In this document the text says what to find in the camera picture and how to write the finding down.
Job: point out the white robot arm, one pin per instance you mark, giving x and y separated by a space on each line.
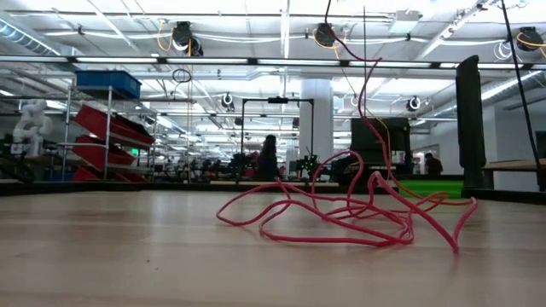
32 128

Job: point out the person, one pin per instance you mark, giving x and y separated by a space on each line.
268 160
433 165

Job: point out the white pillar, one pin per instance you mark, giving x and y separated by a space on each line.
316 123

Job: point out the black cabinet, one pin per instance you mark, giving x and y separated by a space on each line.
399 136

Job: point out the red bin cart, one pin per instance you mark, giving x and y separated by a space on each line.
107 140

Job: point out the green plastic tray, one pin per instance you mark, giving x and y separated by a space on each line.
443 187

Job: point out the red storage bin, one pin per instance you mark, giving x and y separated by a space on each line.
96 153
98 121
83 175

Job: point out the blue storage bin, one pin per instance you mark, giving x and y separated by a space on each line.
108 83

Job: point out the wooden top desk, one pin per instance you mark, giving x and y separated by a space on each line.
520 164

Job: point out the black robot station frame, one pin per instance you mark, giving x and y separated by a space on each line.
277 100

